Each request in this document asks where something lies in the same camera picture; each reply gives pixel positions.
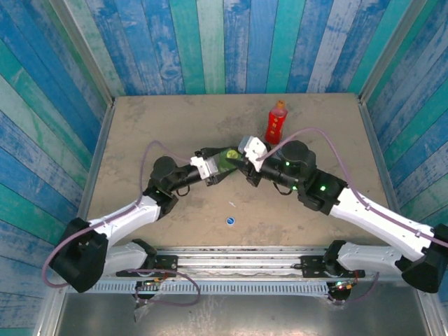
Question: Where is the green plastic bottle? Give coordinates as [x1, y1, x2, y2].
[216, 148, 239, 175]

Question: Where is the red plastic bottle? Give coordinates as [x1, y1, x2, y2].
[265, 100, 289, 144]

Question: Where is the steel sheet tray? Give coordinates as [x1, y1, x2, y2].
[52, 292, 435, 336]

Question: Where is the clear plastic film scrap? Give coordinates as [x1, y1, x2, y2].
[132, 295, 165, 322]

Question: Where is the aluminium table side rail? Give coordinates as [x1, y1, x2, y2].
[356, 97, 414, 251]
[66, 104, 116, 251]

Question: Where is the aluminium mounting rail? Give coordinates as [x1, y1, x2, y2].
[52, 246, 426, 281]

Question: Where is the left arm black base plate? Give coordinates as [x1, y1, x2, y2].
[117, 254, 179, 278]

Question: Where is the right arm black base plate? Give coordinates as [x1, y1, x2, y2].
[300, 255, 365, 279]

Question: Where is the slotted grey cable duct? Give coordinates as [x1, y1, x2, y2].
[66, 281, 332, 295]

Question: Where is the aluminium frame post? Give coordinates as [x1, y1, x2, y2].
[359, 0, 428, 103]
[48, 0, 116, 106]

